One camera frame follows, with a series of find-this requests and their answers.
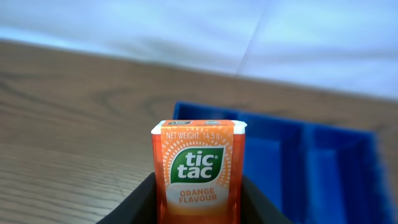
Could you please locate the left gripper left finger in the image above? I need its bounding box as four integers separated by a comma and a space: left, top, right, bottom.
96, 172, 158, 224

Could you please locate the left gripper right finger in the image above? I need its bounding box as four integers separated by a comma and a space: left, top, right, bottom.
241, 175, 293, 224

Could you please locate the orange candy box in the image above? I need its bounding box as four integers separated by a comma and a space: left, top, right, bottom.
150, 119, 248, 224

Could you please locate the blue tray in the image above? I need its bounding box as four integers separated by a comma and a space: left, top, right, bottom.
172, 100, 397, 224

